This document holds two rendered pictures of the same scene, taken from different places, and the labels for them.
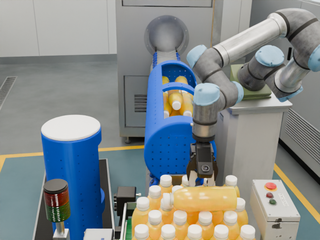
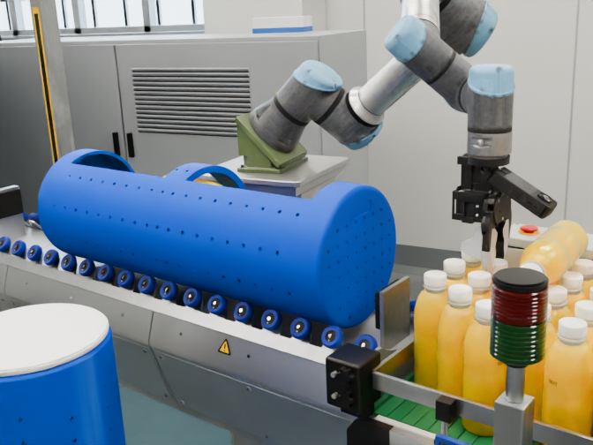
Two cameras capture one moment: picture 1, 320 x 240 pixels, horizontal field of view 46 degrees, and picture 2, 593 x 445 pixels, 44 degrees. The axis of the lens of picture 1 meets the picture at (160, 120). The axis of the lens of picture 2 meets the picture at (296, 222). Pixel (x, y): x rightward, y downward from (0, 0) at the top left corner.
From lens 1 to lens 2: 1.20 m
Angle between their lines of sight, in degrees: 48
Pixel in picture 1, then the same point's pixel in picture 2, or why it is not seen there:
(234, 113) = (297, 192)
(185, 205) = (562, 266)
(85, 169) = (117, 418)
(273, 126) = not seen: hidden behind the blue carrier
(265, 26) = not seen: outside the picture
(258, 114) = (319, 185)
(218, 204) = (580, 248)
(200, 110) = (504, 105)
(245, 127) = not seen: hidden behind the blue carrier
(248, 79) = (285, 130)
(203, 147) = (508, 174)
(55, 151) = (56, 400)
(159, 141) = (335, 239)
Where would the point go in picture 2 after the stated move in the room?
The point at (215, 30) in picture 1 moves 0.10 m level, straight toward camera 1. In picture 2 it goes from (58, 98) to (73, 100)
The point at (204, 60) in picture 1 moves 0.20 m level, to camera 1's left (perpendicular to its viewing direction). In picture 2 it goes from (433, 36) to (371, 43)
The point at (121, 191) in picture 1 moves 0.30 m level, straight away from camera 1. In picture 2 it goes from (348, 358) to (206, 324)
